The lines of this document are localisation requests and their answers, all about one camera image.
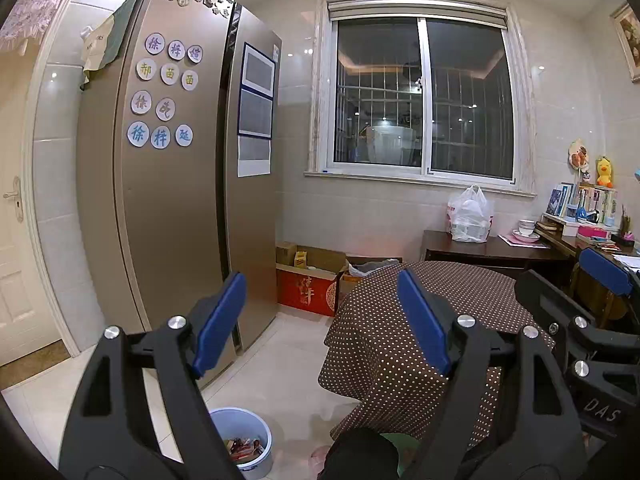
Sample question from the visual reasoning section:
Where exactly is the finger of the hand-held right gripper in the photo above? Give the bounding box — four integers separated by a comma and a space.
513, 268, 622, 387
577, 247, 640, 322

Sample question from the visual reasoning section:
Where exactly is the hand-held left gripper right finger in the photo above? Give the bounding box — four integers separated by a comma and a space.
397, 266, 589, 480

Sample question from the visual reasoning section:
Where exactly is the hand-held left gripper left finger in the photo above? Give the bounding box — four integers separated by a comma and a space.
59, 269, 248, 480

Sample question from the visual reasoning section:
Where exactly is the blue trash bin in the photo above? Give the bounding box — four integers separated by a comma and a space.
207, 406, 275, 480

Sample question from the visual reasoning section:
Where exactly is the wooden chair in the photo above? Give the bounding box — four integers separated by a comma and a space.
569, 259, 632, 329

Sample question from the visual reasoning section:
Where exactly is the black pen holder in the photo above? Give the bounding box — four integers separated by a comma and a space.
617, 204, 637, 249

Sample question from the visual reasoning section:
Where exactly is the brown polka-dot tablecloth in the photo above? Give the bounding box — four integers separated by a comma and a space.
318, 260, 557, 454

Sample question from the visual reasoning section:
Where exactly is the row of books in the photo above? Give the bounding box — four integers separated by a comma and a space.
542, 182, 622, 239

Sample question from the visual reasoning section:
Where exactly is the open brown cardboard box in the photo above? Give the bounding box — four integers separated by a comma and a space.
295, 245, 402, 312

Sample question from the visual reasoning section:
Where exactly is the dark wooden desk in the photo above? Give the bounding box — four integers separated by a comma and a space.
420, 229, 577, 282

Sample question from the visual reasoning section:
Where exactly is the grey plastic bag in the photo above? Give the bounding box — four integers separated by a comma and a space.
350, 259, 401, 277

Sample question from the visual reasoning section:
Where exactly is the red cardboard box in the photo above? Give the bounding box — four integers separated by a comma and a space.
277, 264, 339, 317

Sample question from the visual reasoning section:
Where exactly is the beige refrigerator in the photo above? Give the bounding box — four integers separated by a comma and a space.
75, 0, 284, 392

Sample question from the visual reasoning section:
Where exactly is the yellow duck plush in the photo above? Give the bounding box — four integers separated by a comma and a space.
594, 155, 615, 190

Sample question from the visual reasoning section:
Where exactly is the white plastic bag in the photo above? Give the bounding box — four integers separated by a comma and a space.
446, 184, 496, 244

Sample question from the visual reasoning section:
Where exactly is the green stool seat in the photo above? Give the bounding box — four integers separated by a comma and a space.
379, 432, 422, 480

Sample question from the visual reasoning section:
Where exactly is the person's dark trouser leg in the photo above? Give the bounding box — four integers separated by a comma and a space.
320, 427, 401, 480

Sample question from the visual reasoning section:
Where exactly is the white printed sheet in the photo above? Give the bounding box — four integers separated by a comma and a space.
237, 135, 272, 178

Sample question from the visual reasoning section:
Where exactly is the white panel door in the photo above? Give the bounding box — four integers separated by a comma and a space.
0, 0, 82, 367

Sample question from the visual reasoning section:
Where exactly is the blue-framed printed sheet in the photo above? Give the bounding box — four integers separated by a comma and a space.
237, 88, 275, 140
241, 42, 277, 99

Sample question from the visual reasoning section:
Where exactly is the group of round paper magnets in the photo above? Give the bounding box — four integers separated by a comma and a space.
126, 32, 205, 150

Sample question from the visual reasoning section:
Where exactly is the pale hanging bag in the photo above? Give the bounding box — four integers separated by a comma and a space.
79, 0, 146, 89

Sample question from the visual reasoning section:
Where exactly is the pink lace curtain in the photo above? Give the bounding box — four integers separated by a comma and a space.
0, 0, 72, 57

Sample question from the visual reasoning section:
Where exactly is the cartoon wall decoration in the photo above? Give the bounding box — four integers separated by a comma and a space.
568, 137, 591, 184

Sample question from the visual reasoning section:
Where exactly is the framed wall picture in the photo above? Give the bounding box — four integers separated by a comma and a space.
609, 2, 640, 84

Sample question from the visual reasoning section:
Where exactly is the metal door handle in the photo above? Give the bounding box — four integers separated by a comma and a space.
2, 175, 25, 224

